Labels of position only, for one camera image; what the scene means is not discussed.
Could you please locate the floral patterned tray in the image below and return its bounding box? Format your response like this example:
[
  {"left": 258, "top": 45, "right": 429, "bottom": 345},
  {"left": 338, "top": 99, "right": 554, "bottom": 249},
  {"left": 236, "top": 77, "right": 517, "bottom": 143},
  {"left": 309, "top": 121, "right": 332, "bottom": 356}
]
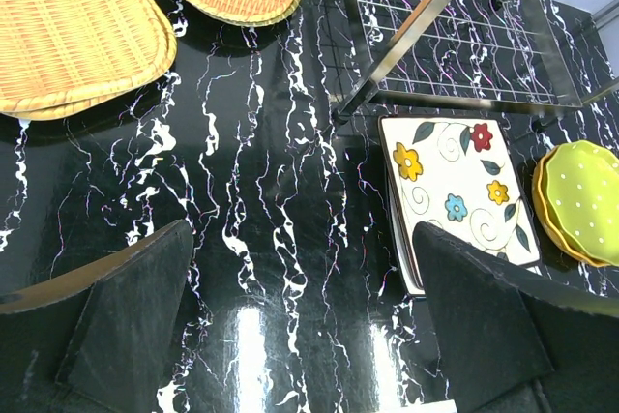
[{"left": 378, "top": 116, "right": 540, "bottom": 267}]

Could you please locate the green polka-dot plate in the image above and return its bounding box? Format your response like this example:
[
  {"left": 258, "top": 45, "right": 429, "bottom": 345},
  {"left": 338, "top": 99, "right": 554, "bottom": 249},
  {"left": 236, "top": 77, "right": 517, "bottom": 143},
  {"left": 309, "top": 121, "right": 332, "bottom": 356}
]
[{"left": 543, "top": 140, "right": 618, "bottom": 266}]

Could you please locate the orange polka-dot plate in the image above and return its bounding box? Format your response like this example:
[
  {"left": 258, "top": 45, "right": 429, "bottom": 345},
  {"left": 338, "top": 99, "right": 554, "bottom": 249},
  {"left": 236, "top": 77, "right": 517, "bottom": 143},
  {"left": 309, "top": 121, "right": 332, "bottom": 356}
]
[{"left": 531, "top": 148, "right": 609, "bottom": 268}]

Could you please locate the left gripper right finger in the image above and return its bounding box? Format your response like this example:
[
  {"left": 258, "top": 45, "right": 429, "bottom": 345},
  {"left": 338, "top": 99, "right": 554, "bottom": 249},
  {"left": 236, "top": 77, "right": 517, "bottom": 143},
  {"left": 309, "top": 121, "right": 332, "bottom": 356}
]
[{"left": 412, "top": 222, "right": 618, "bottom": 412}]

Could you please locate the steel two-tier dish rack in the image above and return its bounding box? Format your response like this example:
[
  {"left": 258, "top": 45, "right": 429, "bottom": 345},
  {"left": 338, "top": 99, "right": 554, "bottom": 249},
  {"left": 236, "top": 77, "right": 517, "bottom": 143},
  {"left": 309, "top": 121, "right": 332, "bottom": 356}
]
[{"left": 332, "top": 0, "right": 618, "bottom": 132}]

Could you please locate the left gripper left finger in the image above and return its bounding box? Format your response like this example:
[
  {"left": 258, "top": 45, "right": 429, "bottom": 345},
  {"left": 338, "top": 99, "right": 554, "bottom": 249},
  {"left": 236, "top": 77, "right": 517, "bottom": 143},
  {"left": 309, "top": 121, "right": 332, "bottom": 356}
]
[{"left": 1, "top": 220, "right": 193, "bottom": 412}]

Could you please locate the large orange woven tray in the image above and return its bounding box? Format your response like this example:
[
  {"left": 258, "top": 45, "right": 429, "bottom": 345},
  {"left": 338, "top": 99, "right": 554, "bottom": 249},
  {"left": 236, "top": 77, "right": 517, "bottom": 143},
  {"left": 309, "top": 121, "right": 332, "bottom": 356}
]
[{"left": 14, "top": 20, "right": 179, "bottom": 122}]

